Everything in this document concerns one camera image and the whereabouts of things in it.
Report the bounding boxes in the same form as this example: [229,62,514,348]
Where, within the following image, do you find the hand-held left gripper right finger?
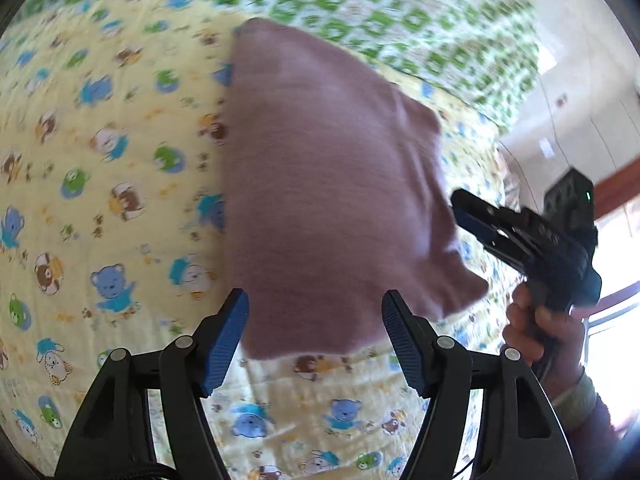
[381,289,580,480]

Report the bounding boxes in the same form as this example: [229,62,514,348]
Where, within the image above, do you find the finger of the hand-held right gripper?
[480,237,532,274]
[451,189,546,247]

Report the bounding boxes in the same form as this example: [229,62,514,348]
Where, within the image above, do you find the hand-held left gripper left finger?
[54,288,250,480]

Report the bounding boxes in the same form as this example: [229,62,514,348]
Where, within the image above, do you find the purple knitted sweater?
[220,16,491,361]

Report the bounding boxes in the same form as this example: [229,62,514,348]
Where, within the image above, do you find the person's right forearm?
[547,367,631,480]

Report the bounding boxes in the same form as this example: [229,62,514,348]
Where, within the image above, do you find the person's right hand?
[502,282,593,401]

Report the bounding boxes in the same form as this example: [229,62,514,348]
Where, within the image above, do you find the yellow cartoon animal blanket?
[0,0,531,480]

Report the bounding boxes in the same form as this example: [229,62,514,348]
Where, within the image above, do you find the green checkered quilt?
[10,0,543,136]

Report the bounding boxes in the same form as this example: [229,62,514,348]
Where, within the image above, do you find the wooden window frame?
[582,160,640,331]

